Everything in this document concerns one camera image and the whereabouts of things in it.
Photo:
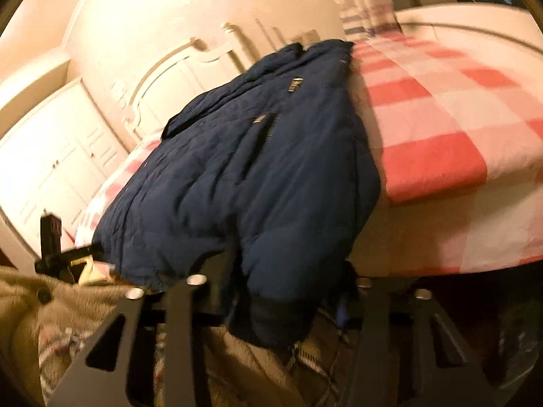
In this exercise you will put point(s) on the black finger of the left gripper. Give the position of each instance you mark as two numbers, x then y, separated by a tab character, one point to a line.
50	235

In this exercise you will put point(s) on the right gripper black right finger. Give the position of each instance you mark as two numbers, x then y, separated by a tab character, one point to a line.
409	352

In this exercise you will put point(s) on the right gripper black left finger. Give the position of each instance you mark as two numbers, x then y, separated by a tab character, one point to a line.
116	366

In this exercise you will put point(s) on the navy blue puffer jacket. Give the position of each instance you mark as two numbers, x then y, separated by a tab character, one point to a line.
277	158

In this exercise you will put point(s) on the white wardrobe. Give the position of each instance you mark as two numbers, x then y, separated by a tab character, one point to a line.
55	160

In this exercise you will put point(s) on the white wooden headboard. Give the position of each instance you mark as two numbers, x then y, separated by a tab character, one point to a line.
181	75

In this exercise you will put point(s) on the red white checkered blanket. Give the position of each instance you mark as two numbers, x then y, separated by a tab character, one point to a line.
458	148

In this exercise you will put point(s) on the boat print curtain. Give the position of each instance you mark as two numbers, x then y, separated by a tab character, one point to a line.
364	19

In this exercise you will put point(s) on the white window bench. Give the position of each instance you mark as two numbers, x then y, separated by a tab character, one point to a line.
504	21

